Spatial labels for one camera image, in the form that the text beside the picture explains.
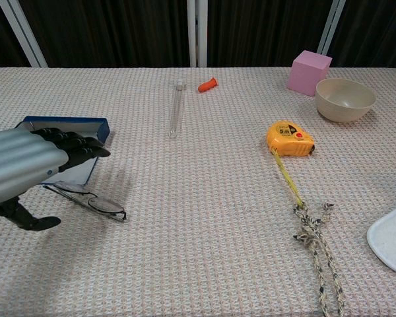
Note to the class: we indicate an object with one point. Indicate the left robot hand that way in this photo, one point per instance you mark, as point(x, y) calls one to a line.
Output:
point(19, 158)

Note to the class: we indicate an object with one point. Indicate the blue box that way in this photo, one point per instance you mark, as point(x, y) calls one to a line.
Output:
point(82, 127)

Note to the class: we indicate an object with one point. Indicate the thin metal eyeglasses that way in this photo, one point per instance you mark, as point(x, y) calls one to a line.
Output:
point(100, 204)

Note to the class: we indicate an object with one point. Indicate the clear glass test tube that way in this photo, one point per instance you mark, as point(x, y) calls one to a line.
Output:
point(176, 109)

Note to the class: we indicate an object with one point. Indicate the pink woven tablecloth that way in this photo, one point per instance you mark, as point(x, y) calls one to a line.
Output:
point(191, 214)

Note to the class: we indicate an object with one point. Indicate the orange rubber finger cot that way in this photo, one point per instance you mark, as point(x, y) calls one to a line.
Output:
point(207, 86)

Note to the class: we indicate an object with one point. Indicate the yellow tape measure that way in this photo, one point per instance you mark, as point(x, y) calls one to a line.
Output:
point(288, 140)

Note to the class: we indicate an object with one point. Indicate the pink foam cube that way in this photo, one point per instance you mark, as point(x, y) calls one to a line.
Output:
point(305, 74)

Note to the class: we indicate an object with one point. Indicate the beige bowl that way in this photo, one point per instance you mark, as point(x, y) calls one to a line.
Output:
point(344, 107)

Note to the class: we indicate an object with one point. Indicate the white slipper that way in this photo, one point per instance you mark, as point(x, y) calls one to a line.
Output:
point(392, 241)

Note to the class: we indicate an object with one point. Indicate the white frame post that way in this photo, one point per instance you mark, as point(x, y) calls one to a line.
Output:
point(23, 33)
point(197, 33)
point(331, 26)

